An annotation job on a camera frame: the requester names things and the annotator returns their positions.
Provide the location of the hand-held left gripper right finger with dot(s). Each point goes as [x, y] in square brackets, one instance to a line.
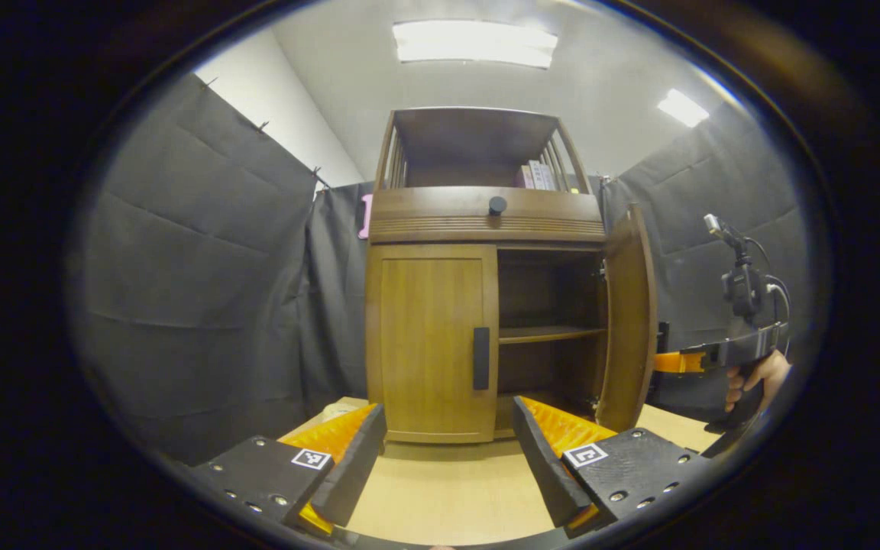
[543, 473]

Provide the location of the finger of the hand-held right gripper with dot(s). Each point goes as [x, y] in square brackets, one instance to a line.
[677, 362]

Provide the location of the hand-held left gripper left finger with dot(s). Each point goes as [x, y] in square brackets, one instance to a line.
[352, 473]

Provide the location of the wooden shoe cabinet door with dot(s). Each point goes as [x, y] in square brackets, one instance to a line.
[627, 328]
[428, 344]

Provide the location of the wooden double-door shoe cabinet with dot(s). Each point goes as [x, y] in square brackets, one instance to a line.
[478, 221]

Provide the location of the wooden inner cabinet shelf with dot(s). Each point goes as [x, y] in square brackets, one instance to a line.
[551, 334]

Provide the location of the grey shelf book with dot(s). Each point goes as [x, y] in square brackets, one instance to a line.
[550, 177]

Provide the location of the white shelf book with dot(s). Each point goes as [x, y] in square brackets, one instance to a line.
[538, 176]

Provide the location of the black round drawer knob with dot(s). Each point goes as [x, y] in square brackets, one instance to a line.
[497, 205]

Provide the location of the small ceiling light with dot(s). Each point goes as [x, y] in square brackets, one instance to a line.
[683, 108]

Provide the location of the black backdrop cloth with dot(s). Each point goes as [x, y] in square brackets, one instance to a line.
[203, 267]

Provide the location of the large ceiling light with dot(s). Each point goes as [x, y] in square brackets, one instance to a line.
[474, 43]

